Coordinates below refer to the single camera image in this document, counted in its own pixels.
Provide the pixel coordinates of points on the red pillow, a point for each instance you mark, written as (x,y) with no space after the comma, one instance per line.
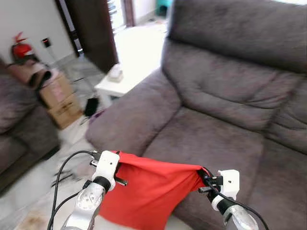
(148,191)

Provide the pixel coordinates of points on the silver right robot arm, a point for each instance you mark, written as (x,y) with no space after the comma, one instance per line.
(237,218)

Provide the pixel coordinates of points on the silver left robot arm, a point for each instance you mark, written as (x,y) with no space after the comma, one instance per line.
(86,203)

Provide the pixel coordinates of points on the grey fabric sofa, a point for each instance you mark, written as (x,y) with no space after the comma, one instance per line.
(216,120)
(24,129)

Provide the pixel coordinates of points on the purple waste bin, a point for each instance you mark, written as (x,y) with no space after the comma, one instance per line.
(98,114)

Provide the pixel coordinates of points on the black power adapter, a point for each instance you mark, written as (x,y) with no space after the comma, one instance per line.
(91,107)

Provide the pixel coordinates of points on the plain brown cardboard box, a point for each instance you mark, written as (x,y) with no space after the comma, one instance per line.
(67,112)

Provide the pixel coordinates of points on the white tissue box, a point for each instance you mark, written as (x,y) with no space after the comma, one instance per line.
(115,73)

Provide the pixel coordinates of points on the white side table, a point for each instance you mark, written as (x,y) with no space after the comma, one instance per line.
(132,72)

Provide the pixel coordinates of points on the cardboard box with pink label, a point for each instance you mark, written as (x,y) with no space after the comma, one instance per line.
(56,91)

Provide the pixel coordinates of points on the brown rolled mat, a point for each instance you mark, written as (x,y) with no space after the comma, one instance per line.
(29,73)

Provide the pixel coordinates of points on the dark brown wooden door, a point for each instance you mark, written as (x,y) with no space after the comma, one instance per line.
(93,28)

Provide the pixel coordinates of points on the red fire extinguisher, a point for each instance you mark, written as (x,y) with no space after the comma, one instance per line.
(21,49)

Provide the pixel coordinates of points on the teal plastic stool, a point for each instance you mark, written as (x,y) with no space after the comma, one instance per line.
(164,7)

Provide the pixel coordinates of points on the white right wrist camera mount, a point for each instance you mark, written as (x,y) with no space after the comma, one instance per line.
(230,183)

